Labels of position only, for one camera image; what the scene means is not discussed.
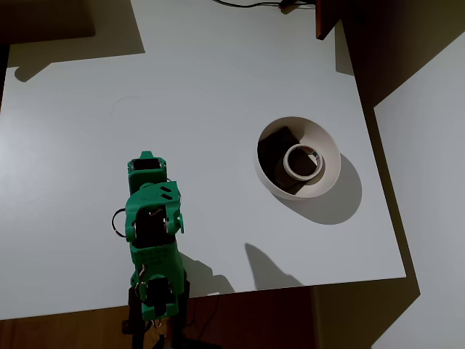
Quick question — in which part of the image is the white masking tape roll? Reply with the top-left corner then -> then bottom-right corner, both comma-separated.
283,143 -> 324,180

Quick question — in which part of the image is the dark block in bowl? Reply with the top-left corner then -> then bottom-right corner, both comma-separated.
256,126 -> 324,196

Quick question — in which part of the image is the white bowl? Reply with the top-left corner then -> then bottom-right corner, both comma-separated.
253,116 -> 341,200

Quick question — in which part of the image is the dark brown block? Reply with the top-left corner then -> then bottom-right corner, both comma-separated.
0,0 -> 97,45

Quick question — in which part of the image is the red-brown wooden board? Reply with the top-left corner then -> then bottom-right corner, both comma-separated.
315,0 -> 344,40

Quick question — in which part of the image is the wrist servo cable loop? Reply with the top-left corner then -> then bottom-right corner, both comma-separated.
110,207 -> 129,238

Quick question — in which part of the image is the black cable with connector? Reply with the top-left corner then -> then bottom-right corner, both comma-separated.
212,0 -> 317,12

